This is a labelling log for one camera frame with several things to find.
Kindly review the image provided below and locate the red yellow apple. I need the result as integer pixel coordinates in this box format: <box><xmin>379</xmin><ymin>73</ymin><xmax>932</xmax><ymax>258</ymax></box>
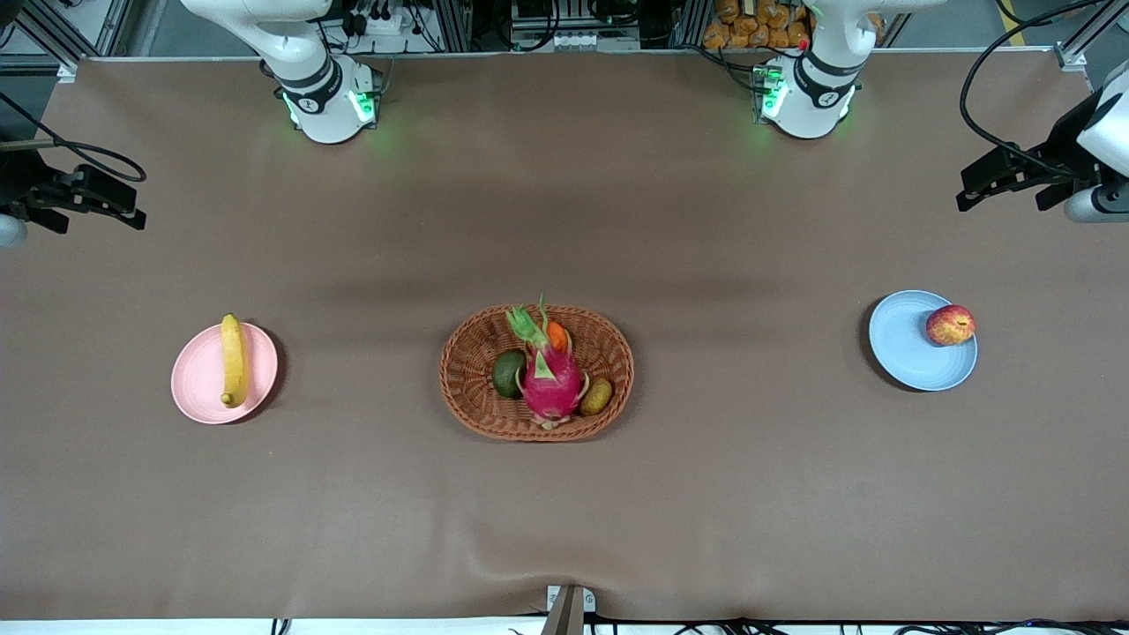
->
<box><xmin>925</xmin><ymin>304</ymin><xmax>976</xmax><ymax>347</ymax></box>

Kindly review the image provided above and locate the yellow banana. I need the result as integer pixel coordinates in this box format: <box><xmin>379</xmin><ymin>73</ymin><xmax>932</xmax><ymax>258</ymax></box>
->
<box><xmin>220</xmin><ymin>313</ymin><xmax>250</xmax><ymax>408</ymax></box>

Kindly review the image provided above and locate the pink plate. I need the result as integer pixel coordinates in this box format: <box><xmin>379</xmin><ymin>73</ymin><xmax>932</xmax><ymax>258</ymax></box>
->
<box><xmin>170</xmin><ymin>322</ymin><xmax>280</xmax><ymax>427</ymax></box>

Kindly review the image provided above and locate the blue plate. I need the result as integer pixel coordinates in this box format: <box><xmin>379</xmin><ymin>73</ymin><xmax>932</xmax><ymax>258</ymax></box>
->
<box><xmin>868</xmin><ymin>289</ymin><xmax>979</xmax><ymax>392</ymax></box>

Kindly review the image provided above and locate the bag of orange items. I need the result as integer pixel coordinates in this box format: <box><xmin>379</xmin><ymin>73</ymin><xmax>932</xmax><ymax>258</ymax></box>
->
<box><xmin>703</xmin><ymin>0</ymin><xmax>812</xmax><ymax>50</ymax></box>

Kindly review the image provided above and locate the white power strip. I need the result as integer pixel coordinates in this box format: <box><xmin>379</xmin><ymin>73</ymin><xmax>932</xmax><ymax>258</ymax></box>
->
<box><xmin>340</xmin><ymin>7</ymin><xmax>424</xmax><ymax>41</ymax></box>

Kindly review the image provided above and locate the brown wicker basket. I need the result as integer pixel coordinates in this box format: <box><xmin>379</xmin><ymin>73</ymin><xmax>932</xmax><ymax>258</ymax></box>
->
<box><xmin>438</xmin><ymin>304</ymin><xmax>636</xmax><ymax>441</ymax></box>

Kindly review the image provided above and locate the green avocado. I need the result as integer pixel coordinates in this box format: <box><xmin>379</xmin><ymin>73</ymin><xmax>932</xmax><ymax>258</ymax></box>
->
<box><xmin>492</xmin><ymin>349</ymin><xmax>530</xmax><ymax>401</ymax></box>

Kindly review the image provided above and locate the white terminal strip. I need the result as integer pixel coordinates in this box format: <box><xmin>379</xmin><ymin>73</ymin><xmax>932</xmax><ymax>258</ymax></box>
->
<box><xmin>512</xmin><ymin>31</ymin><xmax>640</xmax><ymax>52</ymax></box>

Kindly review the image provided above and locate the brown kiwi fruit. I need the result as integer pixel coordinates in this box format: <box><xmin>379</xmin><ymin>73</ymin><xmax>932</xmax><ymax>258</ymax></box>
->
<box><xmin>579</xmin><ymin>377</ymin><xmax>616</xmax><ymax>416</ymax></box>

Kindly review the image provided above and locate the pink dragon fruit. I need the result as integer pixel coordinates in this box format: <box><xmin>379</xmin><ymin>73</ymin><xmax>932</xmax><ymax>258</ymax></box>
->
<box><xmin>506</xmin><ymin>298</ymin><xmax>591</xmax><ymax>430</ymax></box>

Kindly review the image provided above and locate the brown table cover cloth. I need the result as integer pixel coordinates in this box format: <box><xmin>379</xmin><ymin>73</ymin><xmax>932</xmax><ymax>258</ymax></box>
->
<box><xmin>0</xmin><ymin>49</ymin><xmax>1129</xmax><ymax>623</ymax></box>

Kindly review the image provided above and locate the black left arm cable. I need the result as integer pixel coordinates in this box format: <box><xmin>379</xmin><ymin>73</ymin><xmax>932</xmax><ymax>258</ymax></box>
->
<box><xmin>959</xmin><ymin>0</ymin><xmax>1103</xmax><ymax>173</ymax></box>

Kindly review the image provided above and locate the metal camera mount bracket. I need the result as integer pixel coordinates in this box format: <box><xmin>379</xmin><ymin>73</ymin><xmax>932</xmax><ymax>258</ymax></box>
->
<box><xmin>540</xmin><ymin>585</ymin><xmax>597</xmax><ymax>635</ymax></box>

